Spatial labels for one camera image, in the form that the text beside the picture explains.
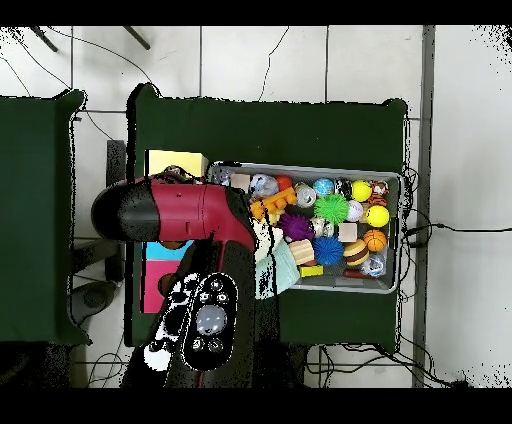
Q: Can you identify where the cream knitted cloth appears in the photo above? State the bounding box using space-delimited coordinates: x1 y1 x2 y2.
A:
253 221 285 263

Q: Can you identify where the mint knitted cloth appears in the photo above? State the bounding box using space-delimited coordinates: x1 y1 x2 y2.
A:
255 239 301 299

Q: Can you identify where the green spiky ball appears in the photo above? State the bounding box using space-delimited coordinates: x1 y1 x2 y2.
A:
313 193 350 225

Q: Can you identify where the wooden box with three holes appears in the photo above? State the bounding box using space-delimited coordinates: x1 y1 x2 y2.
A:
140 149 210 315

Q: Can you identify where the silver mesh bin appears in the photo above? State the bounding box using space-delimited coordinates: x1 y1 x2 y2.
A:
207 161 403 295

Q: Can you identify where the orange plastic block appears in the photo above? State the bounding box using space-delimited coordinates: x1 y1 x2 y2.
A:
249 186 298 221

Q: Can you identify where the purple spiky ball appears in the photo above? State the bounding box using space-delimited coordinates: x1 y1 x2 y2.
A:
276 213 315 243

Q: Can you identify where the blue globe ball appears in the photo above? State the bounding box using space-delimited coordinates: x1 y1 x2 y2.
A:
312 177 335 198

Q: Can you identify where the large blue spiky ball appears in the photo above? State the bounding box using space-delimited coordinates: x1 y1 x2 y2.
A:
311 236 345 266

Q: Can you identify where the yellow smiley ball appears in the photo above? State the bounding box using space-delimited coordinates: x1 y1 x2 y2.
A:
350 179 373 203

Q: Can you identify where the yellow tennis ball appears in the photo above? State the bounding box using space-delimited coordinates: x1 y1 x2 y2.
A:
365 204 391 228

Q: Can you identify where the orange basketball toy ball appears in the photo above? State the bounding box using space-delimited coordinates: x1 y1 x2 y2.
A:
362 228 388 253

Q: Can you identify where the black tripod leg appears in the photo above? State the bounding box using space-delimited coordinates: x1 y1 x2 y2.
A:
122 26 152 51
31 26 59 53

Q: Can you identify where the dark green side table cloth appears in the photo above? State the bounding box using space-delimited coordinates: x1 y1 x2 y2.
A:
0 89 92 346

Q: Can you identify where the black power cable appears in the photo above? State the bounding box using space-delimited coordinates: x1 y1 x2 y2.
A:
401 222 512 246

